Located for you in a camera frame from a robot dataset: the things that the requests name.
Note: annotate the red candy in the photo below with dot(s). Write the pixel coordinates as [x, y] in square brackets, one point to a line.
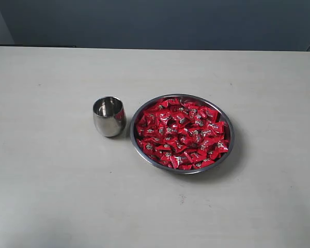
[151, 119]
[176, 161]
[169, 102]
[222, 146]

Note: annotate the stainless steel plate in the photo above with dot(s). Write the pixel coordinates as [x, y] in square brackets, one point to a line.
[191, 129]

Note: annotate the stainless steel cup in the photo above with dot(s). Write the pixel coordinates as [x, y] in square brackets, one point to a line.
[109, 116]

